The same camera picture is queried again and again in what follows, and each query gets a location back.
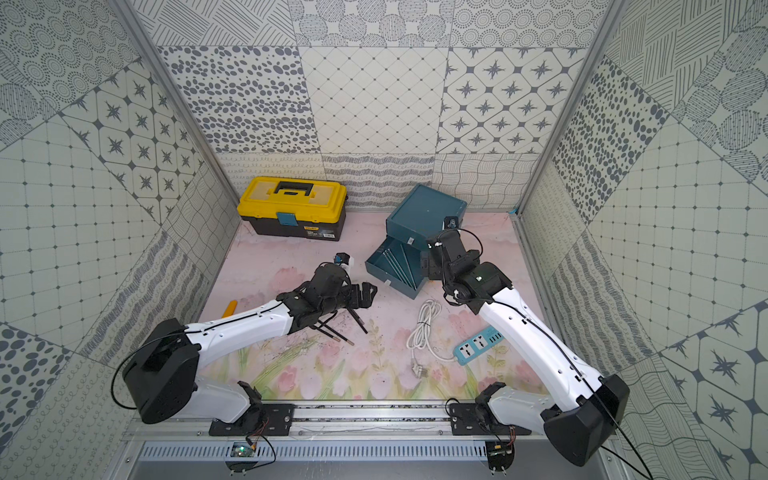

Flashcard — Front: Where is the black pencil plain end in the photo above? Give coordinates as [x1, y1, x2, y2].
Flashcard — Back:
[348, 309, 368, 335]

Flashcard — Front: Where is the black pencil pair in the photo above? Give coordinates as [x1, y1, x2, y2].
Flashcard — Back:
[313, 327, 341, 342]

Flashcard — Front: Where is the black pencil gold end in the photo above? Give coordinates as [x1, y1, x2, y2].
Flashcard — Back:
[324, 325, 355, 346]

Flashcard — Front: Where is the green pencil vertical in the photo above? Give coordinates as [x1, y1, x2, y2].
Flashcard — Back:
[390, 249, 416, 288]

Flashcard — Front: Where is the teal drawer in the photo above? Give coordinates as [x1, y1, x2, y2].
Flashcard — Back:
[365, 236, 428, 299]

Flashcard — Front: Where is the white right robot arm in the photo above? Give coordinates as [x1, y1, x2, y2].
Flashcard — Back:
[423, 229, 630, 466]

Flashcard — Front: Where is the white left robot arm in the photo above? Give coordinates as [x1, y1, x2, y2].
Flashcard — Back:
[119, 262, 377, 435]

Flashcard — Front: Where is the teal drawer cabinet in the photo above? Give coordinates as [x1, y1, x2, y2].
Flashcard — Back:
[386, 184, 467, 251]

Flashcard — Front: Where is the teal power strip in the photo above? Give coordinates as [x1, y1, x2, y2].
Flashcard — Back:
[454, 326, 504, 366]

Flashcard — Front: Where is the yellow black plastic toolbox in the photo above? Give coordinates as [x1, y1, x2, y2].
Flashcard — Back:
[237, 176, 348, 241]

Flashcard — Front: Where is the orange utility knife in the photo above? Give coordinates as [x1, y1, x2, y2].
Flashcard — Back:
[222, 300, 238, 318]

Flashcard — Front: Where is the white power cable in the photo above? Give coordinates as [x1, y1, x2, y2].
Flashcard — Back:
[406, 298, 457, 379]

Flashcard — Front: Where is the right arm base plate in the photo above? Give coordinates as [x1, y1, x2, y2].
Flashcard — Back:
[444, 398, 532, 438]

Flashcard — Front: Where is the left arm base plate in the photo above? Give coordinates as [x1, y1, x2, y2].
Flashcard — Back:
[208, 403, 296, 437]

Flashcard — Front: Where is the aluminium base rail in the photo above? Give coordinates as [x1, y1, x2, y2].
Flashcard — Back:
[119, 398, 619, 463]

